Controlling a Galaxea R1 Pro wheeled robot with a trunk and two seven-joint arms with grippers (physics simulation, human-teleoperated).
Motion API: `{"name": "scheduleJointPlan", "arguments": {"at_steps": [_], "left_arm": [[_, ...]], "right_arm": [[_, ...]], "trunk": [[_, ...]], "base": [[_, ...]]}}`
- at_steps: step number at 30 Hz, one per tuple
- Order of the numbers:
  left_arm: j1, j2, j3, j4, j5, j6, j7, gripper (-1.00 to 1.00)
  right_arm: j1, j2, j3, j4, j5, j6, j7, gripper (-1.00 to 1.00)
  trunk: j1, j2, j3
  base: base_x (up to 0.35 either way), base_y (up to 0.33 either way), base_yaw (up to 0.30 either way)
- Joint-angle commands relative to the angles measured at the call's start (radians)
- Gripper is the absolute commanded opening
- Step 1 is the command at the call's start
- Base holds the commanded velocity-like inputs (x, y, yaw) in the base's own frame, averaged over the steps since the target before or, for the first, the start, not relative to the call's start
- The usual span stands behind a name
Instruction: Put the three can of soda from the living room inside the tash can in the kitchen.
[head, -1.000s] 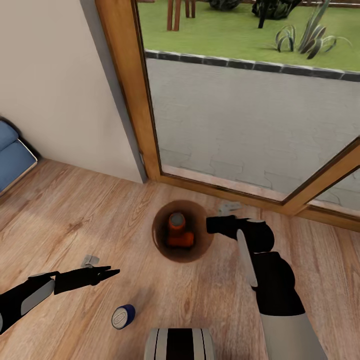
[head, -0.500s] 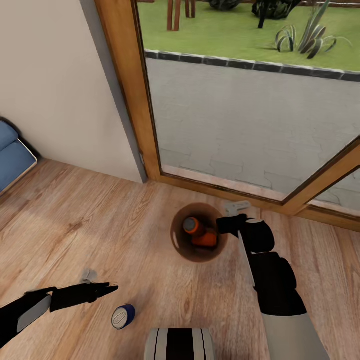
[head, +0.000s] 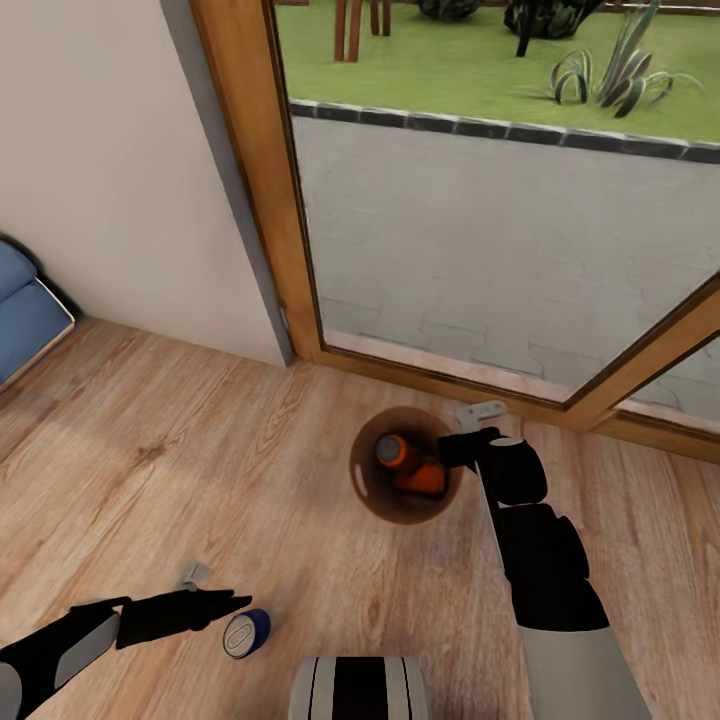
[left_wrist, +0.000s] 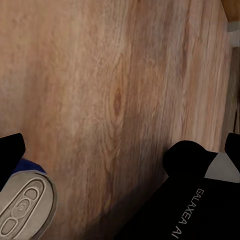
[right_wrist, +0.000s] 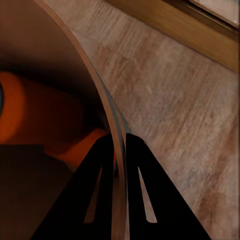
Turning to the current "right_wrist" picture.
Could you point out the trash can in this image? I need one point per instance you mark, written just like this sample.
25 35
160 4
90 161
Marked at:
37 45

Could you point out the can of soda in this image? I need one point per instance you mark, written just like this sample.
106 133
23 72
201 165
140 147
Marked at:
32 113
73 153

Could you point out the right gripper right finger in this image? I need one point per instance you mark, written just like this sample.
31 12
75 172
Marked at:
175 219

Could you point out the door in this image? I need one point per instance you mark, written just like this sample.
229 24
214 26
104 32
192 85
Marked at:
211 27

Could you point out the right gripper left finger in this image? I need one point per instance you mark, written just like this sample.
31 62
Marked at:
65 219

